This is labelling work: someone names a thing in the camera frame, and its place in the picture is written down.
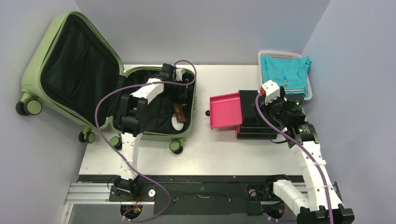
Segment white brown cosmetic palette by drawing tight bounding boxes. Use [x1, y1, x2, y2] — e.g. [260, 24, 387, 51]
[171, 103, 187, 131]

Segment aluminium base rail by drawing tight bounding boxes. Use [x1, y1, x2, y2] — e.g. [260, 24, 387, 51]
[64, 182, 343, 205]

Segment green hard-shell suitcase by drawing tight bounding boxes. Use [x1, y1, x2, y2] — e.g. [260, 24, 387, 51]
[15, 11, 196, 154]

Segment white perforated plastic basket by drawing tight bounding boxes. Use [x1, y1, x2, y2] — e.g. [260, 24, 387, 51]
[258, 50, 312, 100]

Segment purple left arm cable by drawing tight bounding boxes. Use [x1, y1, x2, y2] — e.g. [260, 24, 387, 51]
[94, 59, 198, 223]

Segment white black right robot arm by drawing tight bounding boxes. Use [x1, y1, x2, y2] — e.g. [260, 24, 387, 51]
[255, 94, 355, 224]

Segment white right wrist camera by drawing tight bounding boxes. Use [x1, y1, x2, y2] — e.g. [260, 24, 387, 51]
[260, 80, 281, 105]

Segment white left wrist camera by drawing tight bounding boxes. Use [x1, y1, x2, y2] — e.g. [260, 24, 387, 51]
[175, 68, 185, 82]

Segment black and pink storage organizer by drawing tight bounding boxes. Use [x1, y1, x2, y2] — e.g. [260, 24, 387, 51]
[205, 90, 278, 140]

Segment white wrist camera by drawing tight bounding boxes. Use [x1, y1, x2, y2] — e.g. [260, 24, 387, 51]
[175, 68, 185, 82]
[260, 80, 281, 105]

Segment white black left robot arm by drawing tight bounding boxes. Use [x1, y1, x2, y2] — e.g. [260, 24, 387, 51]
[114, 64, 190, 201]

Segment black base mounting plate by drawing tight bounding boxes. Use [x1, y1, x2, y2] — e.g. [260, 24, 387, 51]
[78, 175, 310, 220]

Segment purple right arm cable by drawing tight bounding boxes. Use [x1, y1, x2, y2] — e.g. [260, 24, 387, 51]
[255, 92, 334, 224]

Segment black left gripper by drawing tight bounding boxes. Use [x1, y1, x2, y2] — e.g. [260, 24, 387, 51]
[166, 79, 191, 102]

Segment teal garment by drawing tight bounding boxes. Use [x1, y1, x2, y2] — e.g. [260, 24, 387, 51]
[260, 55, 311, 97]

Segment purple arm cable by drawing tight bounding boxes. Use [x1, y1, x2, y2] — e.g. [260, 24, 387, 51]
[255, 92, 334, 224]
[94, 59, 198, 223]

